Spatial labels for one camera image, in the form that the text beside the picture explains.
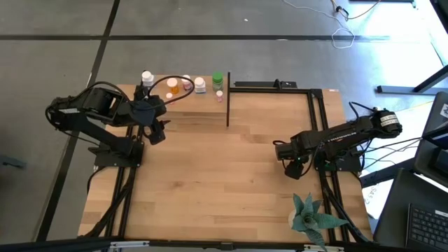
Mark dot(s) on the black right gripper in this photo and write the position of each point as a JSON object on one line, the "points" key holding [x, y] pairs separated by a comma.
{"points": [[284, 152]]}

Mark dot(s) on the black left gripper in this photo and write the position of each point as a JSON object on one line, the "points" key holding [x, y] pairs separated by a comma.
{"points": [[158, 111]]}

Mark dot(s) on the orange pill bottle white cap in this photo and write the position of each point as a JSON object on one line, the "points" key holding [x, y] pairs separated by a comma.
{"points": [[172, 83]]}

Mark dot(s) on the white medicine bottle blue label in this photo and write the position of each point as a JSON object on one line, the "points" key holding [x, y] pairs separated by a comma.
{"points": [[199, 82], [147, 75]]}

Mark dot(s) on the pink bottle white cap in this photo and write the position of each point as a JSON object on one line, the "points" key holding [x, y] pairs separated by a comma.
{"points": [[187, 85]]}

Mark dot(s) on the green cap medicine bottle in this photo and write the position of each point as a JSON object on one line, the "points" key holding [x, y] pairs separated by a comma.
{"points": [[217, 77]]}

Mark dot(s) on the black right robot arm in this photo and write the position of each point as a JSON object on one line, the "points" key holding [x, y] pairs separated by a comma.
{"points": [[343, 134]]}

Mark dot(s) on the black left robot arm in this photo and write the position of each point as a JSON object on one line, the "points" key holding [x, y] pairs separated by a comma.
{"points": [[73, 117]]}

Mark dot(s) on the green plant in white pot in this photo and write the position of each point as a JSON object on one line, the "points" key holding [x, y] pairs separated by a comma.
{"points": [[309, 218]]}

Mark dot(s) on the white paper sheet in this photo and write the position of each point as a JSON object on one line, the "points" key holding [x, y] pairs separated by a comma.
{"points": [[372, 203]]}

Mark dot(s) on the black laptop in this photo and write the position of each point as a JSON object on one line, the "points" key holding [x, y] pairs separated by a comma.
{"points": [[395, 210]]}

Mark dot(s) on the black metal stand leg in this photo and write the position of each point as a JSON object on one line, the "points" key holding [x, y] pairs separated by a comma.
{"points": [[395, 89]]}

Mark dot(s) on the black front crossbar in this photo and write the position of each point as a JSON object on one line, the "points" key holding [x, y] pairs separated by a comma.
{"points": [[175, 245]]}

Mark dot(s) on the black monitor with sticker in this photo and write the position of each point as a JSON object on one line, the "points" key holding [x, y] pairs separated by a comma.
{"points": [[434, 154]]}

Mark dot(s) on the grey table foot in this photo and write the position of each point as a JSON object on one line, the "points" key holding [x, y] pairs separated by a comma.
{"points": [[10, 161]]}

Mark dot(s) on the wooden shelf black metal frame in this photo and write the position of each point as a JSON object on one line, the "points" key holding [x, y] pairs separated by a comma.
{"points": [[196, 105]]}

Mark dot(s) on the black aluminium table frame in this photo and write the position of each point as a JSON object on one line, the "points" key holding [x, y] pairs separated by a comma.
{"points": [[269, 90]]}

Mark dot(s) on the black rear bracket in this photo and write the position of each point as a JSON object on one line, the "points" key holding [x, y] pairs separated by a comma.
{"points": [[259, 84]]}

